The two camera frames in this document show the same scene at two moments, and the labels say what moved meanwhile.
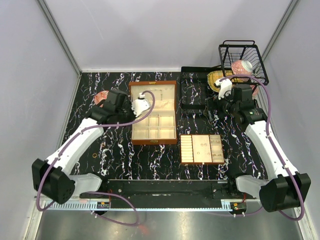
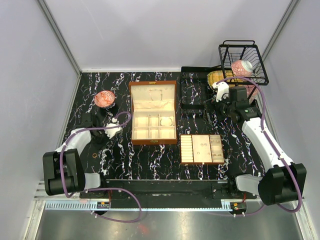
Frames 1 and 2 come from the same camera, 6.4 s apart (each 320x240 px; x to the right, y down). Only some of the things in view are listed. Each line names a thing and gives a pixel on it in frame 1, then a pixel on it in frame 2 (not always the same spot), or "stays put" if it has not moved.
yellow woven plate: x=213 y=76 stays put
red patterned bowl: x=100 y=96 stays put
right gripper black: x=213 y=102 stays put
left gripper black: x=128 y=105 -> x=100 y=146
